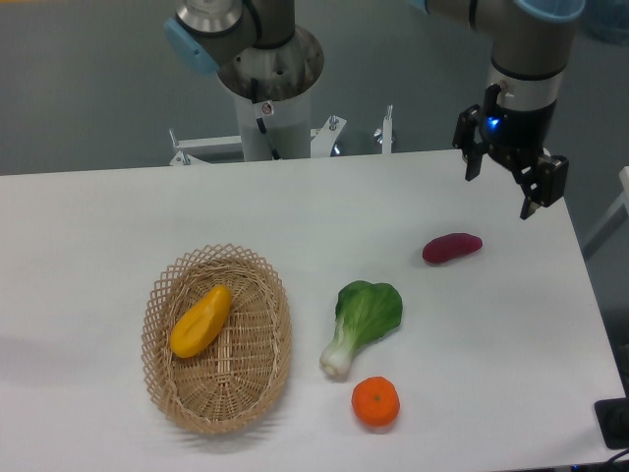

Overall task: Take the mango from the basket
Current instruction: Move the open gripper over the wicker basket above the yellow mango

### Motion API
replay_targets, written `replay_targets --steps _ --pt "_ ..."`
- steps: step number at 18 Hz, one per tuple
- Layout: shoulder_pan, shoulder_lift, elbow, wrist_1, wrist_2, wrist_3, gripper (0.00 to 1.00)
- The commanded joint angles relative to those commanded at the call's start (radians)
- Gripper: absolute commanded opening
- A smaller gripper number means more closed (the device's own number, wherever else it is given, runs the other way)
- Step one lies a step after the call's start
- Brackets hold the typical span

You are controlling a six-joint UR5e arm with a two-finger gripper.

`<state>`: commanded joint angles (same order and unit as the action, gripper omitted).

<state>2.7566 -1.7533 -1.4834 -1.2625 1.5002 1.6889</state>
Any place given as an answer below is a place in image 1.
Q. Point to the white metal frame bracket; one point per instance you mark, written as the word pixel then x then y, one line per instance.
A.
pixel 324 142

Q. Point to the orange tangerine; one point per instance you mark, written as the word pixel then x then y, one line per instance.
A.
pixel 375 402

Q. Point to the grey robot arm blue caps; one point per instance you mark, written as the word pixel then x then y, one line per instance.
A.
pixel 531 40

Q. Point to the yellow mango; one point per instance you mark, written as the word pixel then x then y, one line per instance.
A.
pixel 202 323

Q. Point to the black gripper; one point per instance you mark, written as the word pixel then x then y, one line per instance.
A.
pixel 514 139

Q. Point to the green bok choy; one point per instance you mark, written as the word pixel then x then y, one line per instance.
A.
pixel 365 312

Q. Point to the black device at table edge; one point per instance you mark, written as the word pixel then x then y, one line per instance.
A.
pixel 612 415

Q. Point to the woven wicker basket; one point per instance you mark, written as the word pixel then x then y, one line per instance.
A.
pixel 241 374

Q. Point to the purple sweet potato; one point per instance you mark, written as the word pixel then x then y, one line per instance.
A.
pixel 449 247

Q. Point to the white frame at right edge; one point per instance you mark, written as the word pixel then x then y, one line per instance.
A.
pixel 610 221

